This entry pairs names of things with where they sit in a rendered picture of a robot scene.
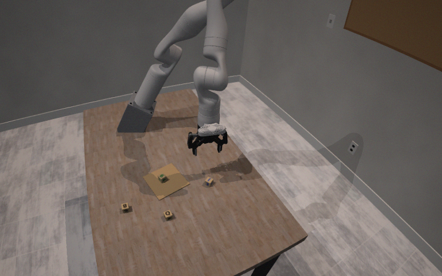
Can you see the tan flat mat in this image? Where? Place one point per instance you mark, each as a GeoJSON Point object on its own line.
{"type": "Point", "coordinates": [175, 181]}

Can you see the small tan letter block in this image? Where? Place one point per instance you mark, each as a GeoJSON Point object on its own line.
{"type": "Point", "coordinates": [125, 207]}
{"type": "Point", "coordinates": [162, 177]}
{"type": "Point", "coordinates": [168, 215]}
{"type": "Point", "coordinates": [209, 181]}

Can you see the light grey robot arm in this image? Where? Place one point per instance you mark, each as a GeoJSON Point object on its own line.
{"type": "Point", "coordinates": [206, 13]}

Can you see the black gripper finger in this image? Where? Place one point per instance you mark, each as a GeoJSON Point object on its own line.
{"type": "Point", "coordinates": [196, 143]}
{"type": "Point", "coordinates": [220, 142]}

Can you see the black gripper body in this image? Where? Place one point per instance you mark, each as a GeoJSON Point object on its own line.
{"type": "Point", "coordinates": [208, 137]}

